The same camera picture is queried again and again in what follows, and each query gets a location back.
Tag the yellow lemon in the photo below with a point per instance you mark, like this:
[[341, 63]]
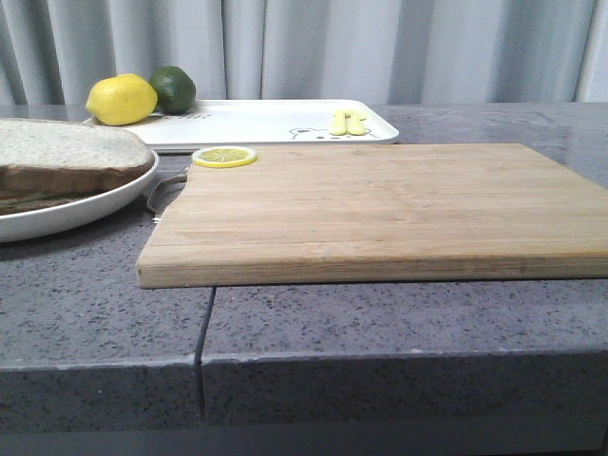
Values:
[[123, 99]]

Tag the green lime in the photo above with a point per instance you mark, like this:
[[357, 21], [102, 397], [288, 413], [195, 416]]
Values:
[[175, 89]]

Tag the grey curtain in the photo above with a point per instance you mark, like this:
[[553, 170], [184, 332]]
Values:
[[377, 52]]

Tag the wooden cutting board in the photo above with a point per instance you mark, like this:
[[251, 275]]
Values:
[[348, 213]]

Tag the bottom bread slice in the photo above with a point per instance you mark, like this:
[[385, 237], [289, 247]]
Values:
[[15, 202]]

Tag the white rectangular tray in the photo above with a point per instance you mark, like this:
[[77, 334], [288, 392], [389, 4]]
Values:
[[249, 122]]

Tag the lemon slice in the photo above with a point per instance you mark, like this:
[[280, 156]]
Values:
[[224, 156]]

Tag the metal cutting board handle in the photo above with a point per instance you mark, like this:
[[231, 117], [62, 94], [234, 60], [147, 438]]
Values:
[[159, 192]]

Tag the white round plate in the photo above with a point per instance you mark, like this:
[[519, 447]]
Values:
[[57, 219]]

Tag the white bread slice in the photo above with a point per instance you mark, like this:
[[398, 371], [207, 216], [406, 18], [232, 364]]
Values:
[[63, 157]]

